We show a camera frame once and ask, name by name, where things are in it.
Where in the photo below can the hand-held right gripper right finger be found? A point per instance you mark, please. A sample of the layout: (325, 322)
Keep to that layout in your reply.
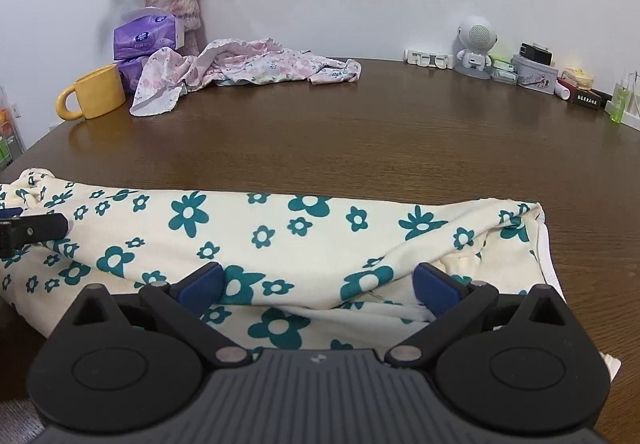
(435, 289)

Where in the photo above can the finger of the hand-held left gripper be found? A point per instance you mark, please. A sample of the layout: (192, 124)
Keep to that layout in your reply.
(11, 213)
(37, 230)

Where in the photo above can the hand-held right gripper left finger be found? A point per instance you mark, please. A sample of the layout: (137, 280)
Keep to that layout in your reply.
(202, 289)

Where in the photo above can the cream green floral garment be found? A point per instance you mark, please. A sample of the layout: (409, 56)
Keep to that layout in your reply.
(300, 234)

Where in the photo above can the snack storage shelf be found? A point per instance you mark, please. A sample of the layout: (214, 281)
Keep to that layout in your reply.
(6, 134)

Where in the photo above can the yellow mug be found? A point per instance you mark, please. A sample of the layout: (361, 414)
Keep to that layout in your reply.
(97, 91)

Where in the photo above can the purple tissue pack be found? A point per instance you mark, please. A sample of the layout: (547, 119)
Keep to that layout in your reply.
(142, 36)
(131, 74)

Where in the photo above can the pink floral garment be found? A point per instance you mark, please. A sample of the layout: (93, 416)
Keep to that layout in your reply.
(250, 64)

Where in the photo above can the grey tin box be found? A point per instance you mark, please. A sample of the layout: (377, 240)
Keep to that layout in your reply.
(535, 79)

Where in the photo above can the white red tube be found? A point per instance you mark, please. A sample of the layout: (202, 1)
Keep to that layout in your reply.
(563, 90)

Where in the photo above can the dark brown box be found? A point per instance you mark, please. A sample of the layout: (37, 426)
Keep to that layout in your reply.
(587, 100)

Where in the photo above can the white astronaut speaker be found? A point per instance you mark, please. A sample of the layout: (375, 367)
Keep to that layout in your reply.
(475, 39)

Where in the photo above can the pale yellow notepad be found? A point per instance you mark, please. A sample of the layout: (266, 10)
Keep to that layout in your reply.
(577, 78)

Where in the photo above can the black charger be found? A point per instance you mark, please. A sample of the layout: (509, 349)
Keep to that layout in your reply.
(536, 54)

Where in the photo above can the green spray bottle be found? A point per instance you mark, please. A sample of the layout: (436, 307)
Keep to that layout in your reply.
(620, 104)

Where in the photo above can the white wall outlet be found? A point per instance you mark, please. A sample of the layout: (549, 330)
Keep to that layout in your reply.
(55, 126)

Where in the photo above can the white wall socket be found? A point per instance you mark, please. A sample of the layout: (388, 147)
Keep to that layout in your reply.
(16, 111)

